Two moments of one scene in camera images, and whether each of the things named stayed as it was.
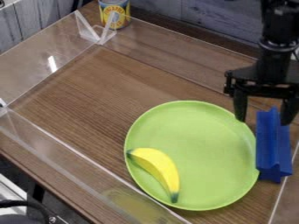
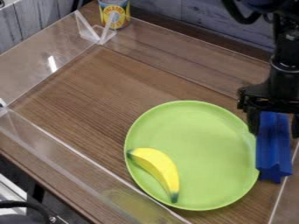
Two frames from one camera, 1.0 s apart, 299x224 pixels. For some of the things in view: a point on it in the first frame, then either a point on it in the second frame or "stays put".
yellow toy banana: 159,166 stays put
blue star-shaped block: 273,146 stays put
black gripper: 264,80 -> 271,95
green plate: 211,147 stays put
